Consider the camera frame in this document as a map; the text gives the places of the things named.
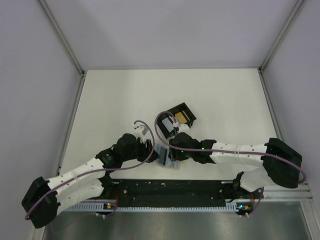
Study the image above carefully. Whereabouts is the aluminium frame rail front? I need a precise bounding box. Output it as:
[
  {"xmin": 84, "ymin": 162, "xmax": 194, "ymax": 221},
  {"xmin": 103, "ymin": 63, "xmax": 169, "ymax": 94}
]
[{"xmin": 263, "ymin": 183, "xmax": 313, "ymax": 202}]

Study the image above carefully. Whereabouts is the white magnetic stripe card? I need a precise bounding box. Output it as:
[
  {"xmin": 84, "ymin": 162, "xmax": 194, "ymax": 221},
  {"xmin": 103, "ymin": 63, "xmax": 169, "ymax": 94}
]
[{"xmin": 156, "ymin": 144, "xmax": 170, "ymax": 167}]

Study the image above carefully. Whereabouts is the grey slotted cable duct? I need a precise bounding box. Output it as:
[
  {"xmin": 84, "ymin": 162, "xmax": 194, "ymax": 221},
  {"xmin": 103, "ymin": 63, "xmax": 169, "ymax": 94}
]
[{"xmin": 66, "ymin": 202, "xmax": 250, "ymax": 213}]

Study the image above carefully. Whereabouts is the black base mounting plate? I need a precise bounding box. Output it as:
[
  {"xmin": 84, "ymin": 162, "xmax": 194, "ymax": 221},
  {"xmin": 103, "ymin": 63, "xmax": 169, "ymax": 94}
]
[{"xmin": 91, "ymin": 179, "xmax": 262, "ymax": 208}]

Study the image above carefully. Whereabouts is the right aluminium corner post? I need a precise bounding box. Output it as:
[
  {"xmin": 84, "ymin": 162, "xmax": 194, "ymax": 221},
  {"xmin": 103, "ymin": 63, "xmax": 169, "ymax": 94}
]
[{"xmin": 258, "ymin": 0, "xmax": 307, "ymax": 73}]

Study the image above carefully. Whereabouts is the beige card stack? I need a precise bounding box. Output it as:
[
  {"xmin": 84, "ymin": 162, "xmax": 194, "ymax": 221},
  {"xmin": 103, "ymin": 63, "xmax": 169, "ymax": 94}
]
[{"xmin": 155, "ymin": 144, "xmax": 179, "ymax": 170}]

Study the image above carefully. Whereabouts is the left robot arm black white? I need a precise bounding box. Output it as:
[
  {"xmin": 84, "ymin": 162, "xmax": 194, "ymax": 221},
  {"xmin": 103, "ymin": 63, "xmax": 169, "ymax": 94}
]
[{"xmin": 21, "ymin": 133, "xmax": 156, "ymax": 229}]

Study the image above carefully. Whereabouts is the purple cable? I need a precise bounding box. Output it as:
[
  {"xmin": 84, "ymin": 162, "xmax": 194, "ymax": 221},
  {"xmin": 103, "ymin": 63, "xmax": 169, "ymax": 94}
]
[
  {"xmin": 24, "ymin": 119, "xmax": 157, "ymax": 221},
  {"xmin": 154, "ymin": 111, "xmax": 307, "ymax": 217}
]

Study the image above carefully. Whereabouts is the black card holder box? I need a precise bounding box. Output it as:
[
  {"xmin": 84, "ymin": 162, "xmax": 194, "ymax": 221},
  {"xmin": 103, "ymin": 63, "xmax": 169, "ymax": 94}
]
[{"xmin": 156, "ymin": 102, "xmax": 197, "ymax": 139}]

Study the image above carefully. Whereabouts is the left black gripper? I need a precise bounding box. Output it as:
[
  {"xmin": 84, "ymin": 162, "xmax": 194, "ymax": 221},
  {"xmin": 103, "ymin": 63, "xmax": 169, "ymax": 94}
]
[{"xmin": 122, "ymin": 137, "xmax": 160, "ymax": 163}]

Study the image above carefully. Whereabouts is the aluminium corner post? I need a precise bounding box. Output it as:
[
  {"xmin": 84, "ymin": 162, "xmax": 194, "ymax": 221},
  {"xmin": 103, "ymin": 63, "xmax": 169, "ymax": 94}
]
[
  {"xmin": 36, "ymin": 0, "xmax": 85, "ymax": 76},
  {"xmin": 258, "ymin": 0, "xmax": 307, "ymax": 73}
]

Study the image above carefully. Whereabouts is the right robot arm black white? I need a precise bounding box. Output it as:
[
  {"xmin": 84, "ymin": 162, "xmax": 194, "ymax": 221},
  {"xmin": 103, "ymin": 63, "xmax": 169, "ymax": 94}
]
[{"xmin": 169, "ymin": 132, "xmax": 305, "ymax": 198}]

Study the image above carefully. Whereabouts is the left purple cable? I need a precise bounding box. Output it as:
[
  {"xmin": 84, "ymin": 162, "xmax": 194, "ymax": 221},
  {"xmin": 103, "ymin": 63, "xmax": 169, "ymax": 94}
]
[{"xmin": 24, "ymin": 119, "xmax": 157, "ymax": 221}]

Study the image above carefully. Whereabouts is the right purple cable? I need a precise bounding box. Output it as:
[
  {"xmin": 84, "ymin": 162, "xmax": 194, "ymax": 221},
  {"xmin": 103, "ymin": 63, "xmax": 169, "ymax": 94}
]
[{"xmin": 154, "ymin": 111, "xmax": 307, "ymax": 217}]

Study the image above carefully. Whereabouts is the left aluminium corner post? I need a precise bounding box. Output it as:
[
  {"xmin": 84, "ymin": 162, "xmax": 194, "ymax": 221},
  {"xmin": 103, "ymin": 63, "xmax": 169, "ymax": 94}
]
[{"xmin": 36, "ymin": 0, "xmax": 85, "ymax": 76}]

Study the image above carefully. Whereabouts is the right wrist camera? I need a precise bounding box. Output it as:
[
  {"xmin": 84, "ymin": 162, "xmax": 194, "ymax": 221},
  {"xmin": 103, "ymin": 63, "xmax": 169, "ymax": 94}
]
[{"xmin": 173, "ymin": 122, "xmax": 190, "ymax": 135}]

